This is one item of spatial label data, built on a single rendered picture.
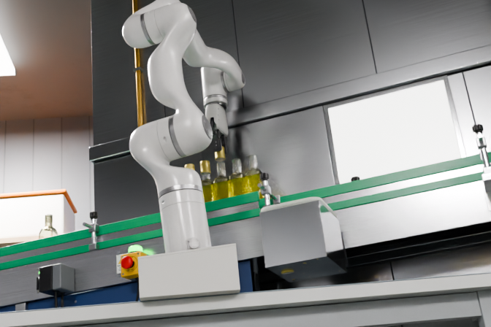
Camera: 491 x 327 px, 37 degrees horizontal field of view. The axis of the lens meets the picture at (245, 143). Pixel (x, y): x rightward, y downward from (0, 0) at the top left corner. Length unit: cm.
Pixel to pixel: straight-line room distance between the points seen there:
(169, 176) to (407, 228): 72
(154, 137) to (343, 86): 85
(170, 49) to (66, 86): 304
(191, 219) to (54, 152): 363
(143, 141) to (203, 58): 58
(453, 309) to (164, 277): 72
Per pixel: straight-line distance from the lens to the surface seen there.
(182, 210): 190
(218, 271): 178
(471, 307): 197
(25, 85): 515
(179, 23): 217
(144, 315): 179
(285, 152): 256
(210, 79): 259
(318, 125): 256
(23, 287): 257
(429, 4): 271
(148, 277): 177
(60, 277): 239
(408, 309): 191
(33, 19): 446
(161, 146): 200
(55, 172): 540
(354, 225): 223
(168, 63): 211
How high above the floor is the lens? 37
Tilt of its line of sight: 23 degrees up
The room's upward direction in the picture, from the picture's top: 6 degrees counter-clockwise
